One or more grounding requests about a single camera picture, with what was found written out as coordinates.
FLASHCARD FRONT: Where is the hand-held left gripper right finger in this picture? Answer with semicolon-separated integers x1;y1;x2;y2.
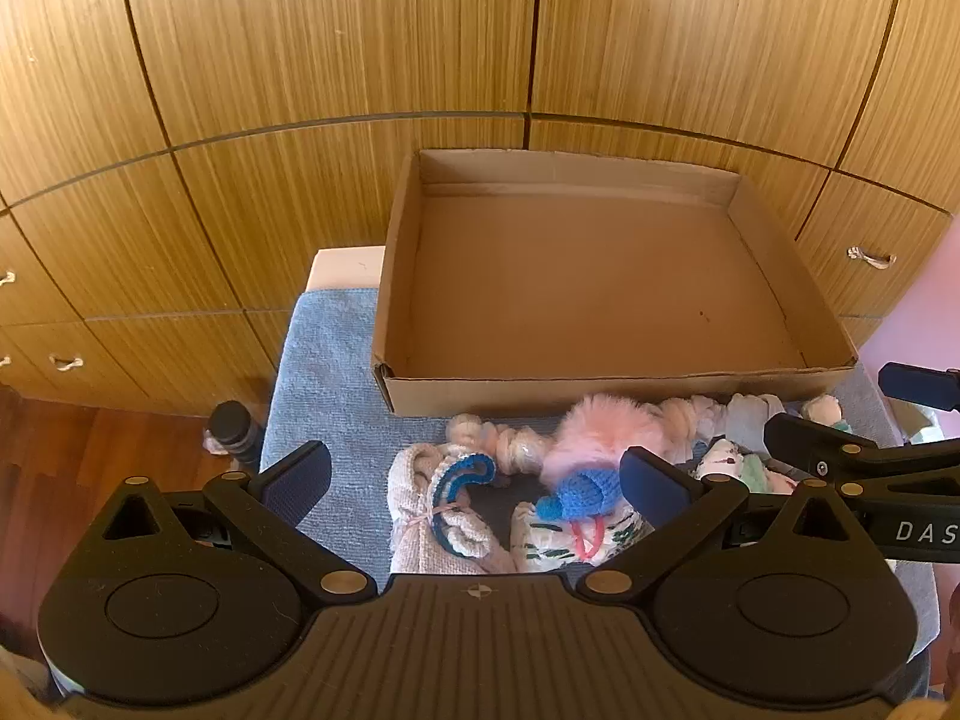
576;446;863;608

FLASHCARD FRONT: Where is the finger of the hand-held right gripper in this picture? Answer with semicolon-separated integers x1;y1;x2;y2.
765;412;960;481
879;362;960;412

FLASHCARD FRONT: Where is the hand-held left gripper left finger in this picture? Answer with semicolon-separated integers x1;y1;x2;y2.
97;440;378;608

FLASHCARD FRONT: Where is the white teal sock bundle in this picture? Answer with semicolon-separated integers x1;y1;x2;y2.
799;394;852;436

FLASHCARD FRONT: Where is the white dotted bundle teal band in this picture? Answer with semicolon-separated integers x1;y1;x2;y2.
694;439;796;496

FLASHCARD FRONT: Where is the pink fluffy sock bundle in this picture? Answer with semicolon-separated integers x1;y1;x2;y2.
536;392;665;522

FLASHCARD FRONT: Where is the white sock bundle blue trim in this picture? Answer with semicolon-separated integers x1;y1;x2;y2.
386;442;518;577

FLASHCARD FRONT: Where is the small green striped sock bundle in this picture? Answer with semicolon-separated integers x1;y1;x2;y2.
511;499;657;575

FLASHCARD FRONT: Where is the pale pink sock bundle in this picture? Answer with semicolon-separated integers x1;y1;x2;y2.
448;414;560;475

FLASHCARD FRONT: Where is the cardboard box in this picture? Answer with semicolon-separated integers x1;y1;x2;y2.
373;150;858;417

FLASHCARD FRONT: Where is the blue towel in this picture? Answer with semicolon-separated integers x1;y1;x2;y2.
259;289;942;646

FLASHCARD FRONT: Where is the white table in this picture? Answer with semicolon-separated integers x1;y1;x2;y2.
304;246;387;293

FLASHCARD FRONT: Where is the wooden wardrobe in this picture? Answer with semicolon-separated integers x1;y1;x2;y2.
0;0;960;421

